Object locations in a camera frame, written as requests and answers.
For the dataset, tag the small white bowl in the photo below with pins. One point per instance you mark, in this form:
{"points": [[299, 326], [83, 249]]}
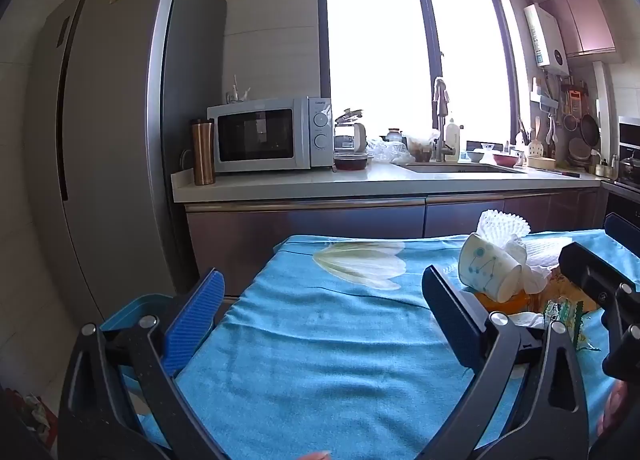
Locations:
{"points": [[474, 156]]}

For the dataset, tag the white slotted spatula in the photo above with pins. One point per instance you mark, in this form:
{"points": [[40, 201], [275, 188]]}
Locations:
{"points": [[535, 144]]}

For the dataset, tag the steel kitchen faucet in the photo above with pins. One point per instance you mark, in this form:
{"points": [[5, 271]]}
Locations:
{"points": [[441, 115]]}

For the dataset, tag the wall utensil rack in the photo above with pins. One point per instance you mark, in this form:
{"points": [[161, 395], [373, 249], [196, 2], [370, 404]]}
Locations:
{"points": [[545, 101]]}

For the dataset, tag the ceramic jar with brown lid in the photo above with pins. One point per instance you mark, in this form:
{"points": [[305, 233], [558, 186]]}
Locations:
{"points": [[395, 135]]}

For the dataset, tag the steel kitchen sink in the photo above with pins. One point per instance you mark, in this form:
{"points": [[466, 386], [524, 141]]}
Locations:
{"points": [[460, 168]]}

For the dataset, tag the grey refrigerator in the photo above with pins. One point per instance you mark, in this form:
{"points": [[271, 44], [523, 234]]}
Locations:
{"points": [[115, 140]]}

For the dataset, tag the white microwave oven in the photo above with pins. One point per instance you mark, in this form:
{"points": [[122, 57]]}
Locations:
{"points": [[270, 135]]}

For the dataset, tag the gold snack wrapper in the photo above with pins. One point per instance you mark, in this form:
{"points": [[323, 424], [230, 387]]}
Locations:
{"points": [[567, 286]]}

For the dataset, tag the orange peel piece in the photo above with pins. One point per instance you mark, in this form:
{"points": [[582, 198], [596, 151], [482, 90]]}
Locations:
{"points": [[500, 303]]}

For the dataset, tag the dark red bowl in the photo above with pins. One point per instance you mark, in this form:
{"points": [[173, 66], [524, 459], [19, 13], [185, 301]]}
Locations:
{"points": [[350, 161]]}

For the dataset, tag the copper insulated tumbler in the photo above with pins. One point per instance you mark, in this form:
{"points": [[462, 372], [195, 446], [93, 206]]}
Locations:
{"points": [[203, 155]]}

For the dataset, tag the kitchen knife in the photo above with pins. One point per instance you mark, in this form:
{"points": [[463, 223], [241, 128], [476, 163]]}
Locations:
{"points": [[567, 173]]}

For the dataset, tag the pink wall cabinet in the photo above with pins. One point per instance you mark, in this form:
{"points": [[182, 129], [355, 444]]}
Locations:
{"points": [[582, 20]]}

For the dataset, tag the white water heater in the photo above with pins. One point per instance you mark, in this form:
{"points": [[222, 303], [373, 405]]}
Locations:
{"points": [[547, 38]]}

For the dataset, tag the red shallow bowl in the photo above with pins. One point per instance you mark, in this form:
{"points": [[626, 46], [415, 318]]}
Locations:
{"points": [[505, 159]]}

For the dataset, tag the glass container with brown contents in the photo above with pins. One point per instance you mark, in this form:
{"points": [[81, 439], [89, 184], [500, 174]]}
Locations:
{"points": [[421, 150]]}

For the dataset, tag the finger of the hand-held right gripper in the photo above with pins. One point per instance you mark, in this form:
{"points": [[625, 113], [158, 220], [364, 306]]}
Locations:
{"points": [[617, 230], [587, 270]]}

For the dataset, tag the glass electric kettle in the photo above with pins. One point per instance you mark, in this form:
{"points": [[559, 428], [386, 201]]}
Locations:
{"points": [[350, 135]]}

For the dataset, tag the patterned paper cup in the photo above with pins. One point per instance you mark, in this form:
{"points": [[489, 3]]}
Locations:
{"points": [[487, 265]]}

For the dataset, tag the person's right hand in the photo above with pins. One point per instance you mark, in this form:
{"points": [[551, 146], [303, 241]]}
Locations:
{"points": [[620, 410]]}

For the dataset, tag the small white ornament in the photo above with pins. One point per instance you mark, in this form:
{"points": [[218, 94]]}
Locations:
{"points": [[237, 93]]}

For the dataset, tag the blue floral cloth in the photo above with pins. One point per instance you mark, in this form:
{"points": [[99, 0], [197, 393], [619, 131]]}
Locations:
{"points": [[325, 340]]}

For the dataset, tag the brown kitchen base cabinet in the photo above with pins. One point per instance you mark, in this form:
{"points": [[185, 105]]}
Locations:
{"points": [[300, 230]]}

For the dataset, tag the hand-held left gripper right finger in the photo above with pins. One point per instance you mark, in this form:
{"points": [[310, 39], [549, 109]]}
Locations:
{"points": [[452, 307]]}

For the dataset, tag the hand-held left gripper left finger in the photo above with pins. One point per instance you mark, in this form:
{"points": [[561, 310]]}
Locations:
{"points": [[200, 312]]}

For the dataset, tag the colourful crumpled bag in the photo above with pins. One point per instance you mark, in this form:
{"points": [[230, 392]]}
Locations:
{"points": [[31, 407]]}

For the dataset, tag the pale yellow tray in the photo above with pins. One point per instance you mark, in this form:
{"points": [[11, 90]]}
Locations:
{"points": [[541, 162]]}

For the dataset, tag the white kitchen countertop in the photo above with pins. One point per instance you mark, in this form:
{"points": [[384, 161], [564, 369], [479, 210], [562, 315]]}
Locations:
{"points": [[300, 183]]}

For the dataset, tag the white dish soap bottle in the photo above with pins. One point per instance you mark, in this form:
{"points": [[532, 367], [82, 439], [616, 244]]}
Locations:
{"points": [[454, 140]]}

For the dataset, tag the clear plastic bags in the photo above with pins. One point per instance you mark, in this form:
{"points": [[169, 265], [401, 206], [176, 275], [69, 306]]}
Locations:
{"points": [[387, 150]]}

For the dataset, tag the crumpled white tissue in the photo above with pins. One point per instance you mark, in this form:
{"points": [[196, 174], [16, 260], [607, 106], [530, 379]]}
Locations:
{"points": [[537, 272]]}

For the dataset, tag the white foam fruit net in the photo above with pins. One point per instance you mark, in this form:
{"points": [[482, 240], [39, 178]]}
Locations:
{"points": [[502, 226]]}

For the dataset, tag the hanging frying pan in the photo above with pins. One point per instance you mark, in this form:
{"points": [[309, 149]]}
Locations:
{"points": [[589, 129]]}

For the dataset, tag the green snack wrapper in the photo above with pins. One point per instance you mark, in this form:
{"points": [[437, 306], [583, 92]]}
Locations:
{"points": [[562, 316]]}

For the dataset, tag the black built-in oven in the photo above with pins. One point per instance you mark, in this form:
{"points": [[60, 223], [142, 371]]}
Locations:
{"points": [[630, 150]]}

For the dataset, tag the kitchen window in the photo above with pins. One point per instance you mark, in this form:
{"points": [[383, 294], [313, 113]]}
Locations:
{"points": [[375, 40]]}

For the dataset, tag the small glass dish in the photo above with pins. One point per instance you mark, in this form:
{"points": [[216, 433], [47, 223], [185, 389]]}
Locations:
{"points": [[488, 147]]}

